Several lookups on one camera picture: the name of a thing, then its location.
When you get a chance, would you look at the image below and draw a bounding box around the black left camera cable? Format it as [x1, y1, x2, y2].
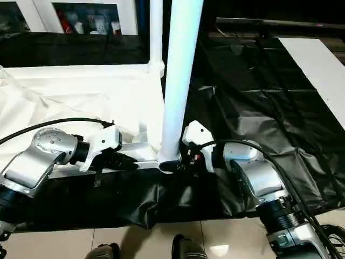
[0, 117, 116, 146]

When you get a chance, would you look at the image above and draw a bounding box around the black camera cable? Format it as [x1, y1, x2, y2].
[0, 117, 116, 146]
[193, 138, 341, 259]

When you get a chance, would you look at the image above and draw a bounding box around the black work mat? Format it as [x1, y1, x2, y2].
[0, 29, 345, 230]

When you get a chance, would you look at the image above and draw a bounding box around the white glass door cabinet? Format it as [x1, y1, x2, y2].
[0, 0, 140, 36]

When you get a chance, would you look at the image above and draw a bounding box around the black right camera cable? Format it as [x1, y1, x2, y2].
[193, 138, 341, 259]

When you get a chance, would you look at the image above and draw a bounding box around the white blue patterned container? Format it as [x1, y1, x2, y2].
[90, 15, 106, 35]

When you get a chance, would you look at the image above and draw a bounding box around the red bottle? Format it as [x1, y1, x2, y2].
[60, 10, 73, 35]

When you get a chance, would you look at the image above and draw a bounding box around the white plastic table top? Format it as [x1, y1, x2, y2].
[0, 63, 187, 181]

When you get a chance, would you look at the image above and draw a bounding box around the dark left robot foot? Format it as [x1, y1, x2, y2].
[87, 242, 121, 259]

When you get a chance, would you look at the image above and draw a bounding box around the white flat board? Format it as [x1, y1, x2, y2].
[277, 37, 345, 122]

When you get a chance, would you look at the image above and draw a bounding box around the dark metal bar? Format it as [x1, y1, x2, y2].
[216, 17, 345, 30]

